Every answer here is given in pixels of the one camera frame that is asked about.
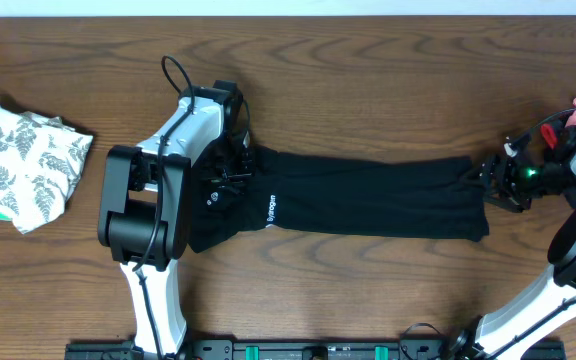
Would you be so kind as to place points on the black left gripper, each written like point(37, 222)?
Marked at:
point(237, 180)

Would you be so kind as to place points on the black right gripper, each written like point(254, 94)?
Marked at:
point(505, 164)

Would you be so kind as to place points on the black t-shirt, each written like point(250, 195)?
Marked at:
point(342, 196)

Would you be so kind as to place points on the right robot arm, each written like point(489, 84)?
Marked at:
point(548, 303)

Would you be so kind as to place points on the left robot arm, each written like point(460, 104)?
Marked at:
point(146, 209)

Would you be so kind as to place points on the red garment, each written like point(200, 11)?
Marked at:
point(550, 135)

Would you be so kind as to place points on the white fern-print fabric bag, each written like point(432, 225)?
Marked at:
point(41, 163)

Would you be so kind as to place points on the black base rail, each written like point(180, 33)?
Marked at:
point(221, 349)

